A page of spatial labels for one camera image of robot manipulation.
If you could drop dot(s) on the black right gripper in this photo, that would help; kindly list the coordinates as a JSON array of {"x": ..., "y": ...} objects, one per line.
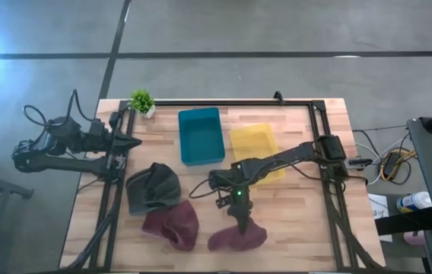
[{"x": 240, "y": 201}]

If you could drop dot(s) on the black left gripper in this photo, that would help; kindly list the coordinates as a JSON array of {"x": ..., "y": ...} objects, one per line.
[{"x": 100, "y": 142}]

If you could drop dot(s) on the maroon hat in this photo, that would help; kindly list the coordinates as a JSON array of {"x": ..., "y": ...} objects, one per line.
[
  {"x": 174, "y": 228},
  {"x": 227, "y": 239}
]

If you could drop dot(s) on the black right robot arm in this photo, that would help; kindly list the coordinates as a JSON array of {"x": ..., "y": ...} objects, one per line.
[{"x": 277, "y": 158}]

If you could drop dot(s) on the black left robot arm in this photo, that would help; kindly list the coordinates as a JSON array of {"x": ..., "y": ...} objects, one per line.
[{"x": 60, "y": 165}]

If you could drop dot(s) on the small green potted plant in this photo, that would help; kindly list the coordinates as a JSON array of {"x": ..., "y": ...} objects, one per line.
[{"x": 141, "y": 100}]

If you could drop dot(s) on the blue plastic bin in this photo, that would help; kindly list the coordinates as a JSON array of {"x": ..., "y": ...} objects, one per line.
[{"x": 201, "y": 137}]

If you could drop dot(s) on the yellow translucent plastic bin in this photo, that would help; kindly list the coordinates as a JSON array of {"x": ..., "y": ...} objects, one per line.
[{"x": 252, "y": 142}]

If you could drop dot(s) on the white paper sheet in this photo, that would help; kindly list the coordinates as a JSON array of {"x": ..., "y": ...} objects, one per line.
[{"x": 379, "y": 205}]

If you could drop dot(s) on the black power brick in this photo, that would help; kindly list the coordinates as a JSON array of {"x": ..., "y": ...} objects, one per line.
[{"x": 392, "y": 163}]

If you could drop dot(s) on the black cart base bar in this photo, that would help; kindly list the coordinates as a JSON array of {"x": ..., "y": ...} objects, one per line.
[{"x": 406, "y": 222}]

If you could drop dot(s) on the white and blue spray can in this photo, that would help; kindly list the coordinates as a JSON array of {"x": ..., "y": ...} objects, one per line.
[{"x": 415, "y": 201}]

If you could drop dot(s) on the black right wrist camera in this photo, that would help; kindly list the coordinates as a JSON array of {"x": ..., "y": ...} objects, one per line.
[{"x": 223, "y": 201}]

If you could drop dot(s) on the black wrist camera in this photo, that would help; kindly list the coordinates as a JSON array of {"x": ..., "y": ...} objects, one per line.
[
  {"x": 223, "y": 201},
  {"x": 97, "y": 126}
]

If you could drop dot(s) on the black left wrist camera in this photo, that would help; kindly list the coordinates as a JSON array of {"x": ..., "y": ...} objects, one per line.
[{"x": 97, "y": 126}]

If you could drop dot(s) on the black aluminium table frame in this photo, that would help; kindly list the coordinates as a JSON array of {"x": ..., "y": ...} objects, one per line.
[{"x": 220, "y": 102}]

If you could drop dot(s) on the black clamp mount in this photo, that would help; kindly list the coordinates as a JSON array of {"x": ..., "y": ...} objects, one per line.
[{"x": 278, "y": 98}]

